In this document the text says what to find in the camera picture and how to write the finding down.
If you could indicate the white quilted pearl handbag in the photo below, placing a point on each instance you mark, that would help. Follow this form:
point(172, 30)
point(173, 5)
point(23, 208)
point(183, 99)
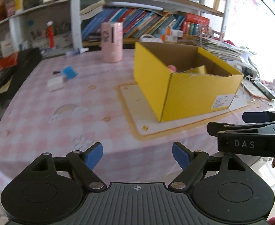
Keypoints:
point(150, 39)

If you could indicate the stack of newspapers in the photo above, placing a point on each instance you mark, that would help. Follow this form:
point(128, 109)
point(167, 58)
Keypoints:
point(223, 50)

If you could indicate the white charger plug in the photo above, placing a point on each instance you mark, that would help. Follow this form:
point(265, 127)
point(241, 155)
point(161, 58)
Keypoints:
point(54, 82)

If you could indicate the blue wrapper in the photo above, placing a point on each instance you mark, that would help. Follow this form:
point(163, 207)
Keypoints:
point(69, 73)

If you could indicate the cream orange-edged mat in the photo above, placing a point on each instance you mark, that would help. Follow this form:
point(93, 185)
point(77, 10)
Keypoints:
point(144, 125)

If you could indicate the pink checkered tablecloth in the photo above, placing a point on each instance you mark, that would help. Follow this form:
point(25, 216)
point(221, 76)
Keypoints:
point(82, 111)

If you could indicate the red tassel ornament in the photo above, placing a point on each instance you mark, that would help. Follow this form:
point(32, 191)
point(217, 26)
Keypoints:
point(50, 34)

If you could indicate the red plastic packet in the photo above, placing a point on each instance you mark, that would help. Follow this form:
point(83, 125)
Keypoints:
point(9, 61)

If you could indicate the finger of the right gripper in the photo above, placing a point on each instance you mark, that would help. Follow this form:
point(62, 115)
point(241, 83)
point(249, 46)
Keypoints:
point(258, 117)
point(214, 127)

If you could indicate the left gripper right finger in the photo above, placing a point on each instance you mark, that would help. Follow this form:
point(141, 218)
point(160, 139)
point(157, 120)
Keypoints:
point(192, 164)

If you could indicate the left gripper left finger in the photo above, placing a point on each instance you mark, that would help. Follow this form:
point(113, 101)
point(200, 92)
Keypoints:
point(82, 165)

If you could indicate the small spray bottle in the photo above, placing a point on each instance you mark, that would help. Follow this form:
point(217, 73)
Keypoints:
point(75, 52)

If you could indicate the pink plush toy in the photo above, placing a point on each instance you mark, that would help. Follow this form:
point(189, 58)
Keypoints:
point(172, 68)

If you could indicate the pink cartoon humidifier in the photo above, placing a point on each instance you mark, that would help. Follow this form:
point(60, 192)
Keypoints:
point(112, 41)

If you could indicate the black Yamaha keyboard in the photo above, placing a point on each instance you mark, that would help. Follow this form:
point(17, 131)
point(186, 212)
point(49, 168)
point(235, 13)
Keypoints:
point(26, 62)

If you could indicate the yellow cardboard box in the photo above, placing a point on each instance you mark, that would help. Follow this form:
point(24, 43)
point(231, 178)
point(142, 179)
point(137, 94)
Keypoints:
point(178, 95)

